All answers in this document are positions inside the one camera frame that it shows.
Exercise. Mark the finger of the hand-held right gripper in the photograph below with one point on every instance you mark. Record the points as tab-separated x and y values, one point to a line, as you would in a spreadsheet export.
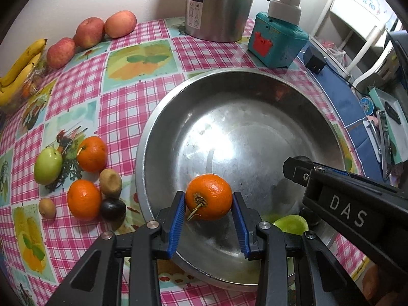
296	169

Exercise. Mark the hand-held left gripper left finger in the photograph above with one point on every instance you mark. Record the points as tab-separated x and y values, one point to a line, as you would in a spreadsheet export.
177	226

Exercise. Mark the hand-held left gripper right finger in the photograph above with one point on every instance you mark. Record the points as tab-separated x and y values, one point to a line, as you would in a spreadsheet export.
240	226

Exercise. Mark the orange with stem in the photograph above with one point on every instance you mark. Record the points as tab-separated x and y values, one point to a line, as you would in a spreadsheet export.
208	196

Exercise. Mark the dark purple plum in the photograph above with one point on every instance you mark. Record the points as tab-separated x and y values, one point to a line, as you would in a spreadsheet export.
113	208

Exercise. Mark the stainless steel basin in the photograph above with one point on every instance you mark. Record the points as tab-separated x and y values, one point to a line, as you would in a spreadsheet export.
239	127

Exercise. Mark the brown kiwi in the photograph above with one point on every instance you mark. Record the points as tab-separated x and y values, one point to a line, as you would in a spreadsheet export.
110	183
47	208

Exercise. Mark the round orange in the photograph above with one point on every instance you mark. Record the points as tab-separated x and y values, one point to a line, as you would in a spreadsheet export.
84	200
92	154

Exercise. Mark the smartphone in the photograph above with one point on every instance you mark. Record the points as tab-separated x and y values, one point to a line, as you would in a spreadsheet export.
384	140

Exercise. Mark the white phone stand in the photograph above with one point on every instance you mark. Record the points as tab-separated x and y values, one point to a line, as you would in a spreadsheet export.
371	134

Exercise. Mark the round blue badge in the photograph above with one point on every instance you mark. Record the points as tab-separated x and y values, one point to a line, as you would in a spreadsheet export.
366	105

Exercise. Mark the small black case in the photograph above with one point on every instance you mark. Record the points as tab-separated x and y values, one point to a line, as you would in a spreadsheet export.
392	112

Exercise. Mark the flat teal box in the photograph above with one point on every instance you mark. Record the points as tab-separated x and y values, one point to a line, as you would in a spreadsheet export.
379	97

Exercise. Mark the black power adapter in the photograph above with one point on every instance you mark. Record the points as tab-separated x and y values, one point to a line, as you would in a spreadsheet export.
314	60

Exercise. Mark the plastic bag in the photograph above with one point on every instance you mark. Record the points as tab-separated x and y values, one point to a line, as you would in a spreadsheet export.
333	51

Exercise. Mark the pink plaid fruit-print tablecloth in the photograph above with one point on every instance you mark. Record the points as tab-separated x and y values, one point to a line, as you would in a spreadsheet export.
134	108

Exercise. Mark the teal plastic box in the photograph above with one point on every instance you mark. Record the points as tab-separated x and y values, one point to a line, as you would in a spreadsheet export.
274	44

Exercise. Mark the white chair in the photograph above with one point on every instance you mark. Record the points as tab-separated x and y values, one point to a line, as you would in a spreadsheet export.
376	70

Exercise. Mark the white shelf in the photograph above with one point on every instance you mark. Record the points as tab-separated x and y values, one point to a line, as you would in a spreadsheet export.
350	22

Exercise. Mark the stainless steel thermos jug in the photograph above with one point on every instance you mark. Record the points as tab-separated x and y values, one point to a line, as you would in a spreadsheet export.
220	6

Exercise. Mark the small tangerine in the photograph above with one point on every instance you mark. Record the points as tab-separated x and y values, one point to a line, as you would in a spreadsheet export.
25	91

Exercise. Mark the glass fruit bowl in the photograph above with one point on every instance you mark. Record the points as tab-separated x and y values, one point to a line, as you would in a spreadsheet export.
36	76

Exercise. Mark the red apple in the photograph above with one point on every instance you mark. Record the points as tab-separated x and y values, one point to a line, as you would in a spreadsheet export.
120	24
60	52
89	32

